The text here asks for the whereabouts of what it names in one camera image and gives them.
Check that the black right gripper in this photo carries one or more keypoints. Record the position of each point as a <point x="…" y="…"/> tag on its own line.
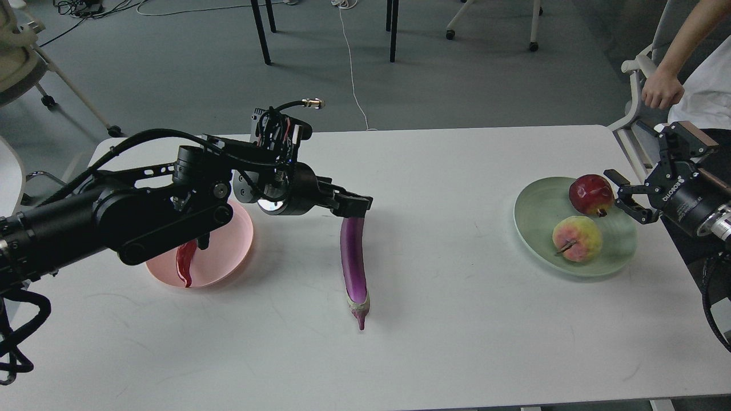
<point x="695" y="200"/>

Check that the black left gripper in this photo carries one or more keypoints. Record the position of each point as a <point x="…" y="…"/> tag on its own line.
<point x="307" y="190"/>

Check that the purple eggplant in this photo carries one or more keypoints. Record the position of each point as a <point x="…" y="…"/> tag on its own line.
<point x="352" y="259"/>

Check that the dark red pomegranate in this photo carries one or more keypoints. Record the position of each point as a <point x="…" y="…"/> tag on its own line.
<point x="591" y="195"/>

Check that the yellow pink peach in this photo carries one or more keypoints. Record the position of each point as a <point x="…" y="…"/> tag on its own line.
<point x="577" y="239"/>

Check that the red chili pepper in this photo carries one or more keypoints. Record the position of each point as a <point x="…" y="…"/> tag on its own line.
<point x="183" y="259"/>

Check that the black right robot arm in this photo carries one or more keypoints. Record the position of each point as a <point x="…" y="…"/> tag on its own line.
<point x="713" y="267"/>

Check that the person's forearm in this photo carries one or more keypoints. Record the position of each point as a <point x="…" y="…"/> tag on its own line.
<point x="703" y="19"/>

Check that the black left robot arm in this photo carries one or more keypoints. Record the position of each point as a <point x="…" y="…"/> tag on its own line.
<point x="163" y="188"/>

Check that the person's hand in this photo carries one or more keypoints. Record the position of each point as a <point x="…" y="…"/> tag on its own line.
<point x="662" y="90"/>

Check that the grey office chair right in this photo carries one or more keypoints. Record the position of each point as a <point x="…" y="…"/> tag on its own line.
<point x="635" y="130"/>

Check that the green plate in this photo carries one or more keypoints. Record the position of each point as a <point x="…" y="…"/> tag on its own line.
<point x="544" y="203"/>

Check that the pink plate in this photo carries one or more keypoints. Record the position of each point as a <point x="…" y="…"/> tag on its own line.
<point x="227" y="249"/>

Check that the white chair base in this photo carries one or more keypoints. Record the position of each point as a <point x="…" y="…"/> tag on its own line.
<point x="465" y="6"/>

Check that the black table legs middle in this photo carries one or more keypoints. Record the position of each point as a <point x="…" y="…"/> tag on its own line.
<point x="392" y="26"/>

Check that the black table legs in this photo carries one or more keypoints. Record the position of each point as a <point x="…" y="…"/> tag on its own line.
<point x="392" y="26"/>
<point x="258" y="20"/>

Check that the black table legs left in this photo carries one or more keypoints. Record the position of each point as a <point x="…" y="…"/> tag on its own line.
<point x="258" y="20"/>

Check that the white round table edge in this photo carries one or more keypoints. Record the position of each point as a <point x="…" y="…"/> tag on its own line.
<point x="14" y="177"/>

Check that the beige office chair left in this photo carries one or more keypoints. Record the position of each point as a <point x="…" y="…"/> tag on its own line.
<point x="24" y="63"/>

